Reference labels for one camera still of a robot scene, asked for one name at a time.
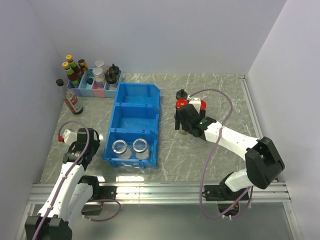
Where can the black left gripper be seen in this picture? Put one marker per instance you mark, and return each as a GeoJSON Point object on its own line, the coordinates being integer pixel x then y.
{"type": "Point", "coordinates": [96, 145]}

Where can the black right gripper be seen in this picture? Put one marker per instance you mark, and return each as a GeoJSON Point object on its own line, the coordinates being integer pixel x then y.
{"type": "Point", "coordinates": [178, 118]}

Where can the small silver-lid glass jar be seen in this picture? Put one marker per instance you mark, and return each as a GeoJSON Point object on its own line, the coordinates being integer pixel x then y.
{"type": "Point", "coordinates": [122, 149]}

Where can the large silver-lid glass jar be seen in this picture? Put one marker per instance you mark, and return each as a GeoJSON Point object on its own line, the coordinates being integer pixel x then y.
{"type": "Point", "coordinates": [141, 149]}

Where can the black knob-lid glass jar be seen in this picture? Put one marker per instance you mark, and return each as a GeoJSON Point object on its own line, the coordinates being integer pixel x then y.
{"type": "Point", "coordinates": [183, 132]}

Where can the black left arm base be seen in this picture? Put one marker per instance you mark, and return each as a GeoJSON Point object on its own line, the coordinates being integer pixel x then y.
{"type": "Point", "coordinates": [94, 207]}

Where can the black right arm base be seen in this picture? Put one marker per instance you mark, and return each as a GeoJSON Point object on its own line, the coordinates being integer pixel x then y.
{"type": "Point", "coordinates": [228, 202]}

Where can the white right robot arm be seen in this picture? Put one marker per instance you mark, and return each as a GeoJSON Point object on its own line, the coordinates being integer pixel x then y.
{"type": "Point", "coordinates": [263, 162]}

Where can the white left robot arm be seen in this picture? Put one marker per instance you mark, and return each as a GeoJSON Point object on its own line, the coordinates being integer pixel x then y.
{"type": "Point", "coordinates": [71, 191]}

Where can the red-lid sauce jar left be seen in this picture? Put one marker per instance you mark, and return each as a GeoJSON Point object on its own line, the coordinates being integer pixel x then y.
{"type": "Point", "coordinates": [180, 103]}

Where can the red-lid sauce jar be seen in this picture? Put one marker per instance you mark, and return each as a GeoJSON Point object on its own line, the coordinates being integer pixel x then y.
{"type": "Point", "coordinates": [180, 103]}
{"type": "Point", "coordinates": [203, 105]}

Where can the black knob-lid jar far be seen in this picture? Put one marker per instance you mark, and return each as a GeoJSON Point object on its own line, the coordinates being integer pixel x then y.
{"type": "Point", "coordinates": [181, 94]}

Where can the red-lid sauce jar right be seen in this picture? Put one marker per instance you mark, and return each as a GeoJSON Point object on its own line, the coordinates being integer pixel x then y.
{"type": "Point", "coordinates": [203, 105]}

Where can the blue three-compartment plastic bin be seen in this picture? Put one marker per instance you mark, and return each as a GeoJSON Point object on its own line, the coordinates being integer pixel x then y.
{"type": "Point", "coordinates": [135, 115]}

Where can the clear bottle red label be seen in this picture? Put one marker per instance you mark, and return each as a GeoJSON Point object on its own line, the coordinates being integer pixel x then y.
{"type": "Point", "coordinates": [69, 97]}

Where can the pastel compartment organizer tray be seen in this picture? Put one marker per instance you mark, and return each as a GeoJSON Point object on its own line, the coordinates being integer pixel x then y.
{"type": "Point", "coordinates": [86, 90]}

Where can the small black item in tray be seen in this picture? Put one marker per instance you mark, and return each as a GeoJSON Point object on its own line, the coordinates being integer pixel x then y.
{"type": "Point", "coordinates": [89, 81]}

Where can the green-neck sauce bottle front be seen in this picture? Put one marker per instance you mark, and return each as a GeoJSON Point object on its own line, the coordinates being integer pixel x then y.
{"type": "Point", "coordinates": [72, 76]}

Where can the green-neck sauce bottle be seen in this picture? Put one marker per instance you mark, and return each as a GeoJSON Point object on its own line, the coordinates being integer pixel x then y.
{"type": "Point", "coordinates": [72, 76]}
{"type": "Point", "coordinates": [74, 66]}

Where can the black knob jar front tray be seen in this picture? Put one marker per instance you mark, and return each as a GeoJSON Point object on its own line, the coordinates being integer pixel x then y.
{"type": "Point", "coordinates": [112, 81]}

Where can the black knob jar tray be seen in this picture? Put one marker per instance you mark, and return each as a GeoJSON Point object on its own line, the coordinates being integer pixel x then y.
{"type": "Point", "coordinates": [114, 69]}
{"type": "Point", "coordinates": [112, 81]}

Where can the silver-lid jar front tray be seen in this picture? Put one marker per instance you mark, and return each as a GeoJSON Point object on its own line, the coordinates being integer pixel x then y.
{"type": "Point", "coordinates": [99, 77]}

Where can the silver-lid jar tray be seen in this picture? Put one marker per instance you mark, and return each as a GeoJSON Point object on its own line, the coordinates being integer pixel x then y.
{"type": "Point", "coordinates": [99, 77]}
{"type": "Point", "coordinates": [101, 64]}

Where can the black knob jar back tray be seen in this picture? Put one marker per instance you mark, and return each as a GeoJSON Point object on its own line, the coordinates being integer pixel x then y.
{"type": "Point", "coordinates": [114, 69]}

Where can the green-neck sauce bottle back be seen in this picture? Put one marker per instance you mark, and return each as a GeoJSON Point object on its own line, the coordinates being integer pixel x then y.
{"type": "Point", "coordinates": [74, 66]}

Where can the silver-lid jar back tray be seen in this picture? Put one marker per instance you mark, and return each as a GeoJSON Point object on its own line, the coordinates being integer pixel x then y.
{"type": "Point", "coordinates": [101, 64]}

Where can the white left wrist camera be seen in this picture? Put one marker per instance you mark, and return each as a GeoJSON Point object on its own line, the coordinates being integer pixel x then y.
{"type": "Point", "coordinates": [68, 137]}

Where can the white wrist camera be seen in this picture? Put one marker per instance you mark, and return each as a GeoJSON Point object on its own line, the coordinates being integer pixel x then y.
{"type": "Point", "coordinates": [68, 137]}
{"type": "Point", "coordinates": [196, 102]}

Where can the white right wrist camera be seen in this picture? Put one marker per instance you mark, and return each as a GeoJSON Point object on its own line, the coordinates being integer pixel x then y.
{"type": "Point", "coordinates": [196, 102]}

